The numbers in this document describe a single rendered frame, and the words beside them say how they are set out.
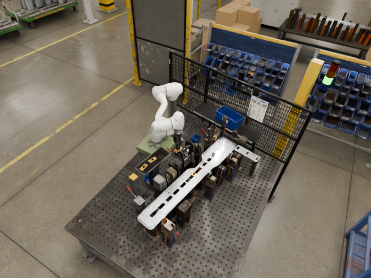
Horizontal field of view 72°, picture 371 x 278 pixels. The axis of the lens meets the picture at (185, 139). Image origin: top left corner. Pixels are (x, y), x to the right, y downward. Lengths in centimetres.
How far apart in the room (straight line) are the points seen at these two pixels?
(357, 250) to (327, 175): 124
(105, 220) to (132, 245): 38
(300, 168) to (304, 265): 151
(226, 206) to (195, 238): 48
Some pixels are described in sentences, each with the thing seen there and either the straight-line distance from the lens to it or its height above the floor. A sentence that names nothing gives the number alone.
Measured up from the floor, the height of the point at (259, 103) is 139.
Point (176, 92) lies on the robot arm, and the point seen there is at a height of 154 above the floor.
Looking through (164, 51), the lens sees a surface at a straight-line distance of 491.
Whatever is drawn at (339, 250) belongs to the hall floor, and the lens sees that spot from 386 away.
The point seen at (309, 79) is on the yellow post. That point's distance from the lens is 270.
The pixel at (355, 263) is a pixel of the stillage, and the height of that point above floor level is 16.
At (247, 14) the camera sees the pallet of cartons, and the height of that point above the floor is 98.
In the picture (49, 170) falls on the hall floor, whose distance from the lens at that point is 430.
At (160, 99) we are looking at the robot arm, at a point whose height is 158.
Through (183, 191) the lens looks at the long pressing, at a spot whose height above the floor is 100.
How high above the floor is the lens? 306
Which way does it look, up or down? 44 degrees down
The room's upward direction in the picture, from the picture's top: 3 degrees clockwise
